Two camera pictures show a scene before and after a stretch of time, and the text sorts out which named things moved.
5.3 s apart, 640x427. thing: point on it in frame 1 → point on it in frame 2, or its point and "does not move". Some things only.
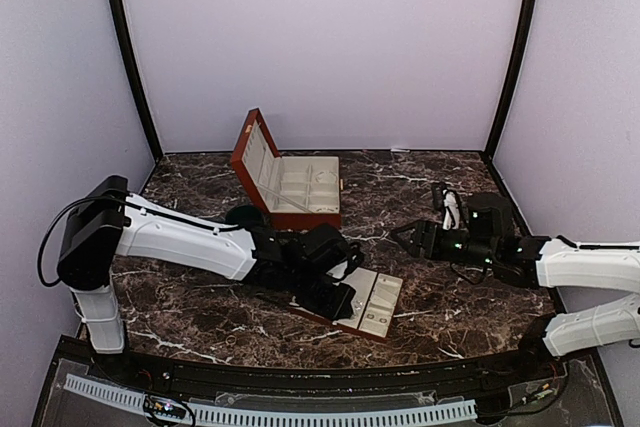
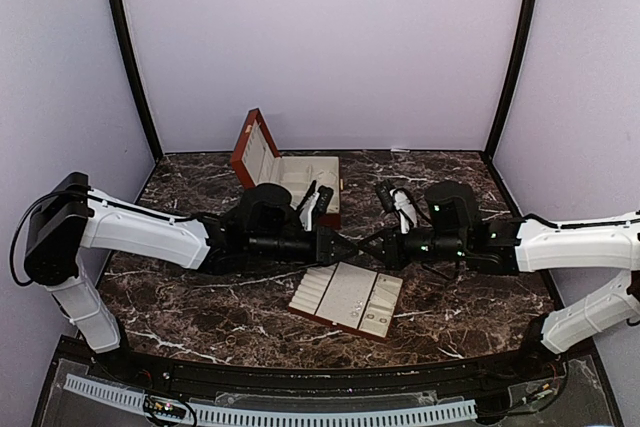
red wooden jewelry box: (297, 193) does not move
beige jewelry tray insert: (374, 300) does not move
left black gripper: (335, 312) → (325, 235)
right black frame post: (525, 30) does not move
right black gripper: (418, 237) → (392, 257)
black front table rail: (485, 375) does not move
